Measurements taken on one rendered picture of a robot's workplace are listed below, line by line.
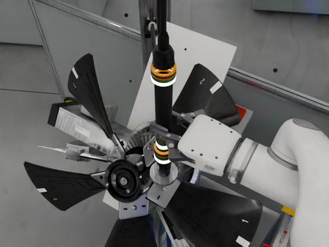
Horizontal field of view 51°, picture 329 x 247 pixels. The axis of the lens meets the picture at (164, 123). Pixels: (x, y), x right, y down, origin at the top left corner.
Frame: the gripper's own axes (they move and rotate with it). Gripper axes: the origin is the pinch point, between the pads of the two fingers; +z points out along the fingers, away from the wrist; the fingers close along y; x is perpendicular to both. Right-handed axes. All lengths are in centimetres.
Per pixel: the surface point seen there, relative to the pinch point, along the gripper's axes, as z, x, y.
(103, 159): 23.4, -37.0, 2.4
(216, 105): -5.2, -7.1, 15.7
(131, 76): 62, -78, 70
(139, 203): 5.5, -36.4, -4.4
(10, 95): 177, -149, 60
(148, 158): 6.6, -23.2, 3.1
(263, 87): -7, -49, 70
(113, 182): 12.0, -26.9, -6.3
